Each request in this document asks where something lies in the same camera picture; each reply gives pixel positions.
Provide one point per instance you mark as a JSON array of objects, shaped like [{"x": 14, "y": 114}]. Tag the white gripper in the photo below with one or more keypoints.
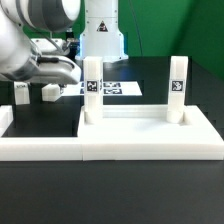
[{"x": 21, "y": 60}]

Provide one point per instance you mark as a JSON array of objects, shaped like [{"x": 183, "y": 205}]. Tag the white desk top tray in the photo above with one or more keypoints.
[{"x": 148, "y": 124}]

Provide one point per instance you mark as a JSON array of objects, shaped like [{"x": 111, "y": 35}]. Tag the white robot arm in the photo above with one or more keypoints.
[{"x": 101, "y": 36}]

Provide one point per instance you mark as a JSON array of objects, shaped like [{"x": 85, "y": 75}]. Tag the marker tag sheet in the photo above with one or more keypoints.
[{"x": 121, "y": 88}]

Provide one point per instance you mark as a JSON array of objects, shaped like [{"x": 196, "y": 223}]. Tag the white U-shaped fence frame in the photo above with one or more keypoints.
[{"x": 75, "y": 148}]

